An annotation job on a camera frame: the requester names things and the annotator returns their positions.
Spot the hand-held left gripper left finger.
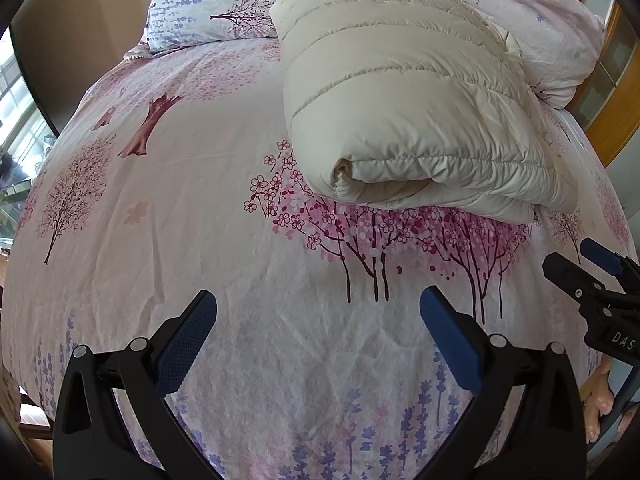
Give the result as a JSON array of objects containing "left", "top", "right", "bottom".
[{"left": 52, "top": 290, "right": 223, "bottom": 480}]

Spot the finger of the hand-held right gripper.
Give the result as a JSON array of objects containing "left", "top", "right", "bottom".
[
  {"left": 580, "top": 238, "right": 640, "bottom": 286},
  {"left": 542, "top": 252, "right": 609, "bottom": 312}
]

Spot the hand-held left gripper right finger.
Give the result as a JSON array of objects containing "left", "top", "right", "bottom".
[{"left": 419, "top": 285, "right": 587, "bottom": 480}]

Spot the cream quilted blanket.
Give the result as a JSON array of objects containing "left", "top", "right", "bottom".
[{"left": 270, "top": 0, "right": 581, "bottom": 223}]

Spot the person's right hand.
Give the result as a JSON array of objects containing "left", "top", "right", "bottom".
[{"left": 582, "top": 360, "right": 616, "bottom": 443}]

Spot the pink floral bed sheet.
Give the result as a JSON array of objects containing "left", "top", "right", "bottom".
[{"left": 0, "top": 37, "right": 640, "bottom": 480}]

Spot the wooden headboard shelf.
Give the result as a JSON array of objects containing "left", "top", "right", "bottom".
[{"left": 547, "top": 0, "right": 640, "bottom": 168}]

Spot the right pink floral pillow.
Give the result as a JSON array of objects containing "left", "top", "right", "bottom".
[{"left": 395, "top": 0, "right": 607, "bottom": 109}]

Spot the window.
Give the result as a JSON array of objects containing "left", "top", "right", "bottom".
[{"left": 0, "top": 30, "right": 57, "bottom": 243}]

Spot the lavender print pillow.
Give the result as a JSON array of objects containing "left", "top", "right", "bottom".
[{"left": 142, "top": 0, "right": 286, "bottom": 56}]

